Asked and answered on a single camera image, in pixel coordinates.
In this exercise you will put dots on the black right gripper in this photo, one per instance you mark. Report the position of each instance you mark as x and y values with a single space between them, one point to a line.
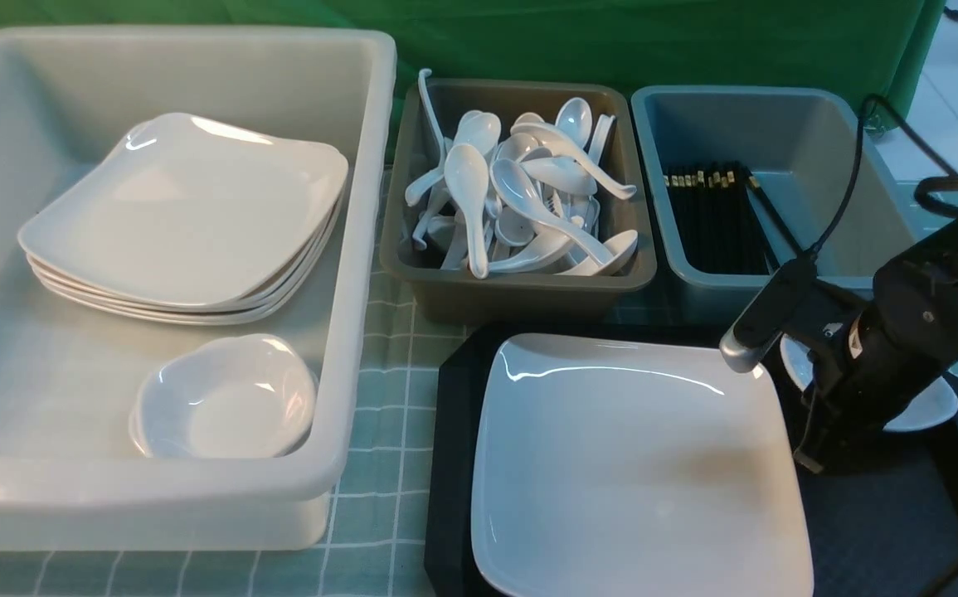
871 359

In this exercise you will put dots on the small white bowl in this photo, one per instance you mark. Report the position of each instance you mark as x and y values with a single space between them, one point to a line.
232 361
238 422
937 404

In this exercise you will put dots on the large white square plate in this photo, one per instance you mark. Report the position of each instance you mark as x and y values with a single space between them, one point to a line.
611 468

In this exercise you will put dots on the white ceramic soup spoon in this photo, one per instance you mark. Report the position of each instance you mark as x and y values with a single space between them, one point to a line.
517 191

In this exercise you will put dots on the black chopstick gold band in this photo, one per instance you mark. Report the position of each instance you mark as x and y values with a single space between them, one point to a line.
771 211

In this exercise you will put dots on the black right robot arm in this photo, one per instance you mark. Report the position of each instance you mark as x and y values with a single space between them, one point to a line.
871 359

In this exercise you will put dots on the bottom stacked white plate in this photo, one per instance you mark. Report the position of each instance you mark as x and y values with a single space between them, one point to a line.
284 300

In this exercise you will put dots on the stacked white plate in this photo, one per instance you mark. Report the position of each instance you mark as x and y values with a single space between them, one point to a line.
283 283
187 212
284 300
292 288

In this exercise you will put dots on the top stacked white plate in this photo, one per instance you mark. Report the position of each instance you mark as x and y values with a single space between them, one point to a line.
187 212

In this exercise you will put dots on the black plastic serving tray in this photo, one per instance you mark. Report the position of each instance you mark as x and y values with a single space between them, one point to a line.
887 528

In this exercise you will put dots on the grey-blue chopstick bin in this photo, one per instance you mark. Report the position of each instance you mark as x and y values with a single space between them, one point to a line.
799 144

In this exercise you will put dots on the bundle of black chopsticks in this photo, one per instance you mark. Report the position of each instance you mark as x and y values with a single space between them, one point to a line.
717 224

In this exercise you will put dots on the green backdrop cloth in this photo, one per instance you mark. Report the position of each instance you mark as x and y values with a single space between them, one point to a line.
853 49

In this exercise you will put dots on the white spoon top back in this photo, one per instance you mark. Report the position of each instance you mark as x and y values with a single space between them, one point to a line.
575 119

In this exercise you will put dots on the white spoon front left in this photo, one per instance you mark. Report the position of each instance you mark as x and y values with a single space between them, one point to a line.
467 179

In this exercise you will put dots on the green checked tablecloth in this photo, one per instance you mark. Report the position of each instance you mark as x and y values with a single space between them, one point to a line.
373 544

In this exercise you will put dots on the small white bowl in tub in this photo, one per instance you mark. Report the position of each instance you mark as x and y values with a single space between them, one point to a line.
238 422

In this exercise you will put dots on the large white plastic tub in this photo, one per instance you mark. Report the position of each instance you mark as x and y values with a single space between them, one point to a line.
70 478

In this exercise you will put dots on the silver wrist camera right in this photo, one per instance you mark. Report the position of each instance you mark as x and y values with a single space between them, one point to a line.
747 341

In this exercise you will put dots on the white spoon long handle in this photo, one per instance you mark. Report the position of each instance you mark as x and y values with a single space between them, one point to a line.
561 144

